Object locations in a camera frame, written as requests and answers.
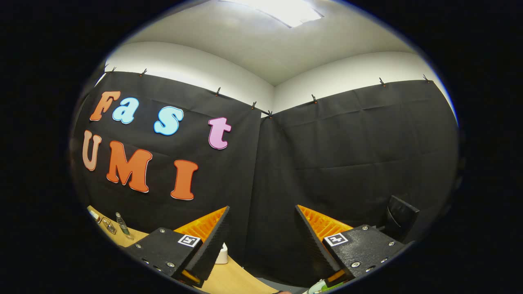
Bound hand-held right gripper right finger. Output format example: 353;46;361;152
295;204;413;286

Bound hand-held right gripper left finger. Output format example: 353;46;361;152
123;205;230;287

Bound black chair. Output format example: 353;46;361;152
384;195;420;241

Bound clear plastic water bottle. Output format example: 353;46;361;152
115;212;133;241

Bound row of cloth clips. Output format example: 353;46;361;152
104;61;430;119

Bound large ceiling light panel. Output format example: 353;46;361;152
221;0;325;28

